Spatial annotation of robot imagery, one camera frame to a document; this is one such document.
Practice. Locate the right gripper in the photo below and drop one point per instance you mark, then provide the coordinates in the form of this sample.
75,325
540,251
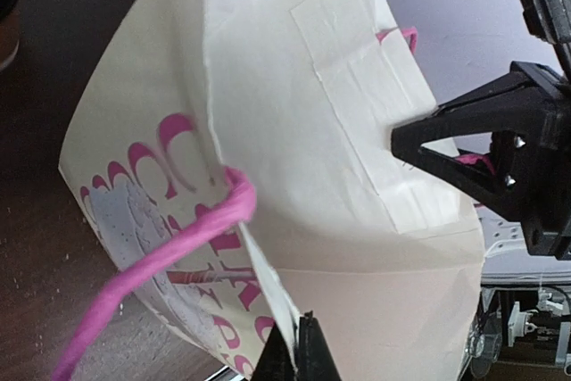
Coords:
506,144

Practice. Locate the front aluminium rail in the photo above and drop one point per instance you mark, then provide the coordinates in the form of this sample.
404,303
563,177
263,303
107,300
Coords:
506,260

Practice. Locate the pink paper bag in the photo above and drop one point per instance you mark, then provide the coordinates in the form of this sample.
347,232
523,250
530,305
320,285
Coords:
233,157

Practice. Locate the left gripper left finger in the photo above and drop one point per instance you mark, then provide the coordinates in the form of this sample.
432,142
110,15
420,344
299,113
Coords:
274,363

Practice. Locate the brown paper coffee cup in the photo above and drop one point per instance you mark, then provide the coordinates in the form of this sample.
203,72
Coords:
10,31

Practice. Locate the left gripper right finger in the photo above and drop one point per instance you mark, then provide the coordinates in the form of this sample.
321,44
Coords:
313,358

